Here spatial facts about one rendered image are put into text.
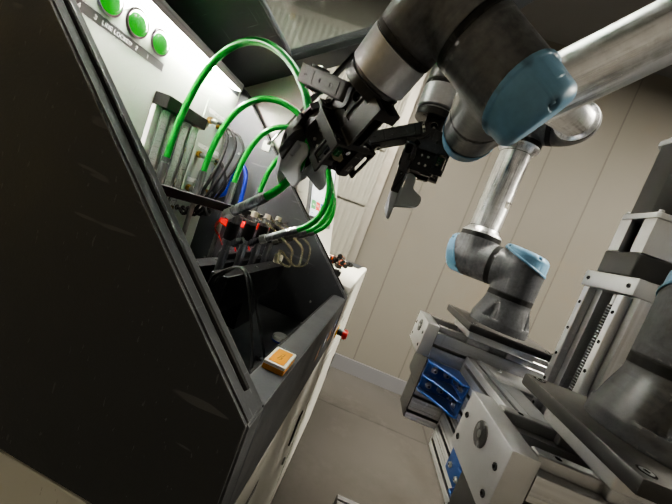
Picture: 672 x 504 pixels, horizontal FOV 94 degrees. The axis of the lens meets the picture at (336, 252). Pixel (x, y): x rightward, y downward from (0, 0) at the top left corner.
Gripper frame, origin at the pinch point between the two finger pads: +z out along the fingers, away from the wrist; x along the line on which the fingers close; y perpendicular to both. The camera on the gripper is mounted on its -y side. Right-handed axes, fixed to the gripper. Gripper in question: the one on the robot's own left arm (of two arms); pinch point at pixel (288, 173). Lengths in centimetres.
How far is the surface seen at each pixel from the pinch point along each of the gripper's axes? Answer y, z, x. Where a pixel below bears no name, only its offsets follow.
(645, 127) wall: -49, -57, 296
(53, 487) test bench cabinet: 31.6, 20.0, -29.4
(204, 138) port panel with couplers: -40, 34, 5
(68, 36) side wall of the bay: -8.3, -5.4, -26.9
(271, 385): 29.8, 4.5, -10.0
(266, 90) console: -56, 23, 24
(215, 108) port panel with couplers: -46, 28, 7
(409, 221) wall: -54, 87, 185
